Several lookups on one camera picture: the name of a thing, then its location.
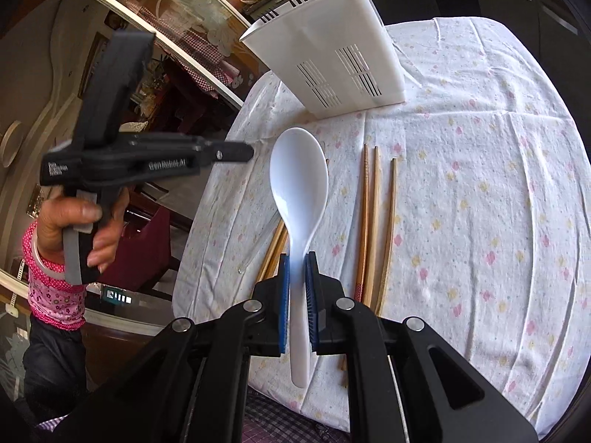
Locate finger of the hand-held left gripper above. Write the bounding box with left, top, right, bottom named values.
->
left=210, top=142, right=254, bottom=165

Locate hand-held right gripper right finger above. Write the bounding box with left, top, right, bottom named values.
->
left=304, top=251, right=539, bottom=443

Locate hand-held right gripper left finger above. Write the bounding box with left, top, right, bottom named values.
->
left=55, top=253, right=291, bottom=443

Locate white plastic rice spoon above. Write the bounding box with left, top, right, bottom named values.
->
left=269, top=127, right=329, bottom=389

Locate white plastic utensil holder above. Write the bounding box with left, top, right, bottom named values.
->
left=239, top=0, right=408, bottom=118

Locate person's left forearm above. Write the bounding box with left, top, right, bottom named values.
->
left=21, top=221, right=89, bottom=407

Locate person's left hand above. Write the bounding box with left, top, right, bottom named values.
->
left=37, top=191, right=131, bottom=273

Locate red checked apron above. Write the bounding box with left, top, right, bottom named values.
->
left=124, top=0, right=241, bottom=97

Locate etched glass sliding door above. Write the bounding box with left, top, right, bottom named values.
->
left=46, top=0, right=278, bottom=107

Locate purple checked cloth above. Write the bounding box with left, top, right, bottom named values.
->
left=240, top=388, right=352, bottom=443

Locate dark red dining chair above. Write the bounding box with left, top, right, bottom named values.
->
left=99, top=194, right=190, bottom=296

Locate silver bangle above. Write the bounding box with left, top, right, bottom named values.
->
left=30, top=235, right=68, bottom=282

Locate white floral tablecloth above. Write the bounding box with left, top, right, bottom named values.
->
left=173, top=16, right=591, bottom=430

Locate green sink cabinet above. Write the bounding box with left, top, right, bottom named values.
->
left=466, top=0, right=591, bottom=56

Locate framed wall picture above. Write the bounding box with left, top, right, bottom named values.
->
left=76, top=32, right=109, bottom=100

